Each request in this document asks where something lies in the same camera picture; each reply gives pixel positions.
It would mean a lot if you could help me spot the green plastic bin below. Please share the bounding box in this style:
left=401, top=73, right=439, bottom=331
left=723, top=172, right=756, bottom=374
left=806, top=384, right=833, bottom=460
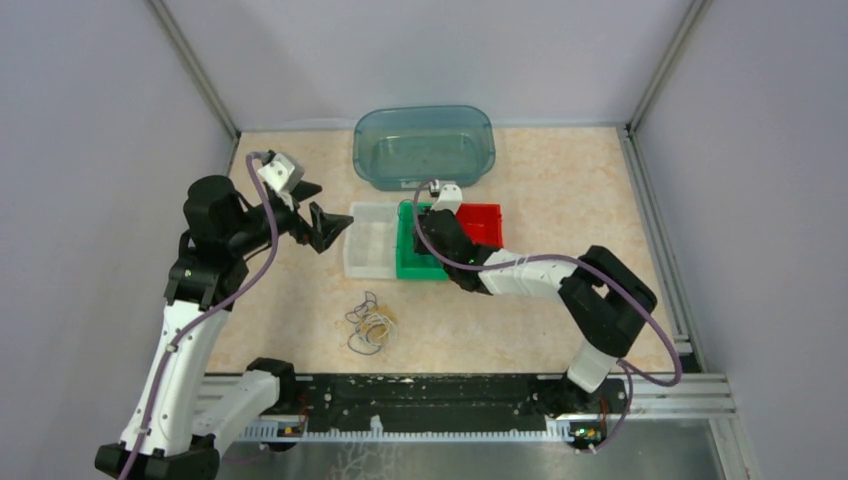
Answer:
left=395, top=200, right=448, bottom=281

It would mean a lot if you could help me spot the white plastic bin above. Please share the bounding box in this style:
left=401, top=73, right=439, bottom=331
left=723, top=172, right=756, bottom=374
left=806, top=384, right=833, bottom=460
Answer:
left=343, top=201, right=399, bottom=280

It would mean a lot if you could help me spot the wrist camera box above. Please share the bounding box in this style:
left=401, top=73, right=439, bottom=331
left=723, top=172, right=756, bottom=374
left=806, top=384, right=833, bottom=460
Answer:
left=428, top=180, right=464, bottom=214
left=257, top=150, right=305, bottom=211

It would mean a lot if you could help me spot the aluminium frame rail right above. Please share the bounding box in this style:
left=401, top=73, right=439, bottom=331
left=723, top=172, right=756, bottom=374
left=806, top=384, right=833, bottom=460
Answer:
left=618, top=124, right=760, bottom=479

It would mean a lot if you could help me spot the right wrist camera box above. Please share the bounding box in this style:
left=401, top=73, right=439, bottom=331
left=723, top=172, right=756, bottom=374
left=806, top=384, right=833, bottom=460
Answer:
left=428, top=180, right=464, bottom=214

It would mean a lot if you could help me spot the teal transparent plastic tub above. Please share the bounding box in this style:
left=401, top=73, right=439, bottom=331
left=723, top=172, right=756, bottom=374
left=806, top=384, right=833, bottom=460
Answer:
left=352, top=105, right=496, bottom=191

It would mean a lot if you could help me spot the cable bundle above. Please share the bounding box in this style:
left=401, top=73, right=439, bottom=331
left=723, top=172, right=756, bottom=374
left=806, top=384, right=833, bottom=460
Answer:
left=344, top=291, right=401, bottom=358

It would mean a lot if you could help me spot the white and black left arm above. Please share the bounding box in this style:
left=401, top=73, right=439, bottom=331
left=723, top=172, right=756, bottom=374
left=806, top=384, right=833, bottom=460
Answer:
left=94, top=175, right=353, bottom=479

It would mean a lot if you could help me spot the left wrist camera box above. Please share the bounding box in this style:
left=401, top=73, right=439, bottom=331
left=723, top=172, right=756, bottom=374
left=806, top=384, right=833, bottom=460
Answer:
left=257, top=150, right=305, bottom=211

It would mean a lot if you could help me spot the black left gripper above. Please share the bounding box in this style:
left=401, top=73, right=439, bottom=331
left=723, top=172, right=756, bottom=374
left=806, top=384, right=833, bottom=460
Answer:
left=227, top=180, right=354, bottom=255

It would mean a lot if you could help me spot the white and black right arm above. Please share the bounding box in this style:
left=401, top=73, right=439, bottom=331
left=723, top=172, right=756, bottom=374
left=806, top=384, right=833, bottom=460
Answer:
left=413, top=209, right=658, bottom=417

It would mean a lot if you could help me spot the aluminium frame rail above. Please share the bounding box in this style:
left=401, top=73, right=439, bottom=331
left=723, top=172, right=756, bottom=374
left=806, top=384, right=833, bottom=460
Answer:
left=618, top=124, right=760, bottom=479
left=144, top=0, right=241, bottom=168

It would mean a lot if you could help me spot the aluminium frame rail left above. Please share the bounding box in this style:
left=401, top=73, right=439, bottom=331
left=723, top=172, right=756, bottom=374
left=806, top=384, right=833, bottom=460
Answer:
left=144, top=0, right=241, bottom=168

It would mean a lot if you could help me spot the red plastic bin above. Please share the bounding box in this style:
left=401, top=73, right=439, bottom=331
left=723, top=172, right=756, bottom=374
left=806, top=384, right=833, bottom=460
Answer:
left=456, top=203, right=504, bottom=248

